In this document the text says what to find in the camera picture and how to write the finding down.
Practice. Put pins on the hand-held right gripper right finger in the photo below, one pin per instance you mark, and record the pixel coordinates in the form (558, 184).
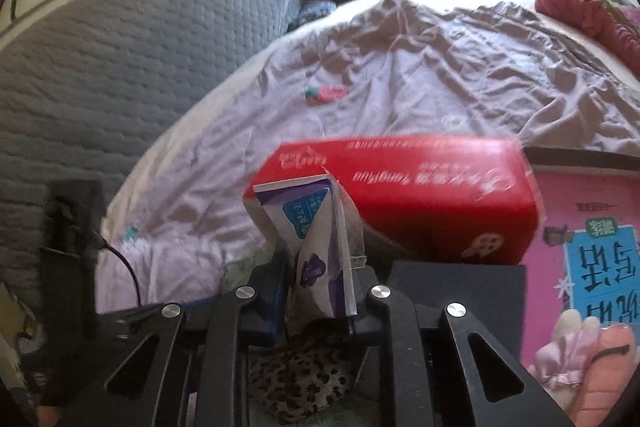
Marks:
(365, 317)

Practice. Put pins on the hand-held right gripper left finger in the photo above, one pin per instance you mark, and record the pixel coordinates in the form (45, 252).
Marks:
(280, 297)

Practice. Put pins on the purple and white packet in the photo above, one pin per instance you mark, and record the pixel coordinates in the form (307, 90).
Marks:
(320, 232)

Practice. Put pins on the cream plush bear pink dress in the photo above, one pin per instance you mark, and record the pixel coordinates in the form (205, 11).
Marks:
(570, 347)

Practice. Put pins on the leopard print cloth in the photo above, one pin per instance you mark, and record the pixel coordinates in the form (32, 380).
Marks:
(300, 377)

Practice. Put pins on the red tissue box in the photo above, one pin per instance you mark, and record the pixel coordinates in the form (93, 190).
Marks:
(425, 202)

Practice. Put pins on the grey quilted headboard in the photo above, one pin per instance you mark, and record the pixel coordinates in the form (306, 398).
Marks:
(125, 57)

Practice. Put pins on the pink and blue book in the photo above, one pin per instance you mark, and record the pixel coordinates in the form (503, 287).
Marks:
(555, 217)

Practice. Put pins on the bed with lilac sheet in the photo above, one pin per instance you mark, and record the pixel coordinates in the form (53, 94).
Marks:
(400, 72)

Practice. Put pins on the blue knitted cloth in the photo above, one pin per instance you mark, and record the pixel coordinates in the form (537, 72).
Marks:
(315, 14)

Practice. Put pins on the pink quilt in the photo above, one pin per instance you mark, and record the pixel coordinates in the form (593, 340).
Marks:
(590, 12)

